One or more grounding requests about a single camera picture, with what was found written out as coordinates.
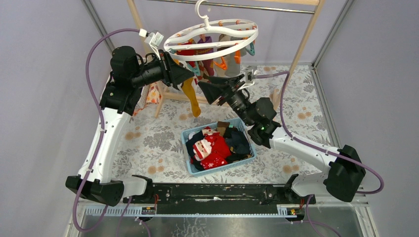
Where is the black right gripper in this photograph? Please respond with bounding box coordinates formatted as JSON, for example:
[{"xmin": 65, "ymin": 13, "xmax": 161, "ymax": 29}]
[{"xmin": 197, "ymin": 75, "xmax": 254, "ymax": 127}]

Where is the red santa sock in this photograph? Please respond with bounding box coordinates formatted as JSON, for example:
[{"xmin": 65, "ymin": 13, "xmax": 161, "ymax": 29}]
[{"xmin": 193, "ymin": 134, "xmax": 232, "ymax": 161}]

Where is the white round clip hanger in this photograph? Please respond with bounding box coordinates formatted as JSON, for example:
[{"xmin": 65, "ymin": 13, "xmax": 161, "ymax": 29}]
[{"xmin": 163, "ymin": 0, "xmax": 259, "ymax": 61}]

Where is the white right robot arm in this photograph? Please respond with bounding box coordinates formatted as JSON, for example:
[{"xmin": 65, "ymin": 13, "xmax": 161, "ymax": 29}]
[{"xmin": 198, "ymin": 76, "xmax": 366, "ymax": 203}]

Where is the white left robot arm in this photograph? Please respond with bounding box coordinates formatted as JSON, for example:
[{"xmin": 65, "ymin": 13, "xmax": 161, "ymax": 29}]
[{"xmin": 65, "ymin": 46, "xmax": 194, "ymax": 206}]

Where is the red hanging sock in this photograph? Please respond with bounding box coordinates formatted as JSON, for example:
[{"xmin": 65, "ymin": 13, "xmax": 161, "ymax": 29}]
[{"xmin": 176, "ymin": 39, "xmax": 197, "ymax": 68}]

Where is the purple striped hanging sock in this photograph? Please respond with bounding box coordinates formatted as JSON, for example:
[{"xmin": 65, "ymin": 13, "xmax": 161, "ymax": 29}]
[{"xmin": 198, "ymin": 36, "xmax": 217, "ymax": 78}]

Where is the orange floral cloth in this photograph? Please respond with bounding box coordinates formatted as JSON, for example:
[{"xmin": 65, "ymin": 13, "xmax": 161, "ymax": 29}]
[{"xmin": 133, "ymin": 82, "xmax": 162, "ymax": 116}]

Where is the grey hanging sock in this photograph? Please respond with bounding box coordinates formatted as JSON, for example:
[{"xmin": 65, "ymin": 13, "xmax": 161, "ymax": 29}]
[{"xmin": 220, "ymin": 35, "xmax": 241, "ymax": 78}]

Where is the brown sock in basket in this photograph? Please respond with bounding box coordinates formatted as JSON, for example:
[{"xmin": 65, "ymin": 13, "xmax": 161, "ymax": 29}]
[{"xmin": 216, "ymin": 121, "xmax": 230, "ymax": 137}]

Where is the blue plastic sock basket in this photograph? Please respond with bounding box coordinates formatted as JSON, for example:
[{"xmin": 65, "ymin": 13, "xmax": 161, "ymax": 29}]
[{"xmin": 180, "ymin": 118, "xmax": 257, "ymax": 177}]

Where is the white plastic laundry basket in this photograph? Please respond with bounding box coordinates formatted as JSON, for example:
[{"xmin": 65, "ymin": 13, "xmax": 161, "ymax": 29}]
[{"xmin": 104, "ymin": 75, "xmax": 151, "ymax": 110}]

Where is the dark navy sock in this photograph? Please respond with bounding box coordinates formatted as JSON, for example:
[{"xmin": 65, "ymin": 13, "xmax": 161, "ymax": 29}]
[{"xmin": 223, "ymin": 128, "xmax": 251, "ymax": 155}]

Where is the red snowflake sock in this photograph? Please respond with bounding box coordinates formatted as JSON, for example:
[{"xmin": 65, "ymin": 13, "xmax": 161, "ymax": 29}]
[{"xmin": 200, "ymin": 153, "xmax": 228, "ymax": 170}]

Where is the floral table mat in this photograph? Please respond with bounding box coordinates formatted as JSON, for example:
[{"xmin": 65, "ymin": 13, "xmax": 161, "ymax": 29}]
[{"xmin": 111, "ymin": 65, "xmax": 333, "ymax": 184}]

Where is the metal hanging rod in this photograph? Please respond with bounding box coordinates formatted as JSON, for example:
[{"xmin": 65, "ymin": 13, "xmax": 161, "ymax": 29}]
[{"xmin": 144, "ymin": 0, "xmax": 315, "ymax": 14}]

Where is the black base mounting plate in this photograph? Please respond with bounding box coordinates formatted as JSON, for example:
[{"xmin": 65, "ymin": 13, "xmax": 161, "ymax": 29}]
[{"xmin": 131, "ymin": 183, "xmax": 316, "ymax": 215}]

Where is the wooden clothes rack frame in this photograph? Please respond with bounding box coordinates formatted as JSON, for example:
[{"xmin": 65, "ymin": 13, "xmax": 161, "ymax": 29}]
[{"xmin": 127, "ymin": 0, "xmax": 325, "ymax": 106}]

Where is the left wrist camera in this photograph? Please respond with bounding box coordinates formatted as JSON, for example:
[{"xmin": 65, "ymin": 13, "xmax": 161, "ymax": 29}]
[{"xmin": 139, "ymin": 28, "xmax": 164, "ymax": 60}]

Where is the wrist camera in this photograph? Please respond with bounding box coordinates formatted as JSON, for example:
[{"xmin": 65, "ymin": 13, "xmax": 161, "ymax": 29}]
[
  {"xmin": 241, "ymin": 66, "xmax": 258, "ymax": 89},
  {"xmin": 139, "ymin": 28, "xmax": 164, "ymax": 60}
]

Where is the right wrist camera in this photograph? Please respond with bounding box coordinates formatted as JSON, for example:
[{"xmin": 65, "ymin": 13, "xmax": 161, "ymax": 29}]
[{"xmin": 241, "ymin": 66, "xmax": 258, "ymax": 89}]

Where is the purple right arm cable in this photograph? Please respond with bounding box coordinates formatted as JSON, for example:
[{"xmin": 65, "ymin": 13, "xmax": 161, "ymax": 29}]
[{"xmin": 255, "ymin": 71, "xmax": 384, "ymax": 237}]

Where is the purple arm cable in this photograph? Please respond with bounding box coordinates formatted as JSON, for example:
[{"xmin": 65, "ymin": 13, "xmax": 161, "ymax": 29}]
[
  {"xmin": 255, "ymin": 71, "xmax": 384, "ymax": 237},
  {"xmin": 72, "ymin": 28, "xmax": 141, "ymax": 233}
]

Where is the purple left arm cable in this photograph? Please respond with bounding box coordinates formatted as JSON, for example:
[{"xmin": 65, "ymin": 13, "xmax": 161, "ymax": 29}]
[{"xmin": 72, "ymin": 28, "xmax": 141, "ymax": 233}]

